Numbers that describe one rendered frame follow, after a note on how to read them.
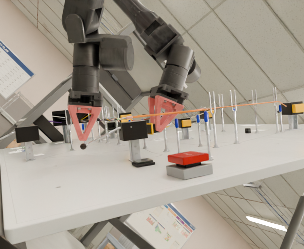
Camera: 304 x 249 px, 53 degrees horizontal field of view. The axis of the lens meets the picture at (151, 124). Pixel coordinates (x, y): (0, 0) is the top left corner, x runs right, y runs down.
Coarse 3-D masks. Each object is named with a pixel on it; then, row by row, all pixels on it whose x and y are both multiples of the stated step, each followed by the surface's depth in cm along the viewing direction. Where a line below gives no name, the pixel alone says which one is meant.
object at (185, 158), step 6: (168, 156) 52; (174, 156) 50; (180, 156) 49; (186, 156) 49; (192, 156) 48; (198, 156) 49; (204, 156) 49; (174, 162) 50; (180, 162) 48; (186, 162) 48; (192, 162) 48; (198, 162) 49
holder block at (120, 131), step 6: (144, 120) 69; (126, 126) 67; (132, 126) 67; (138, 126) 68; (144, 126) 68; (120, 132) 69; (126, 132) 67; (132, 132) 67; (138, 132) 68; (144, 132) 68; (120, 138) 70; (126, 138) 67; (132, 138) 67; (138, 138) 68
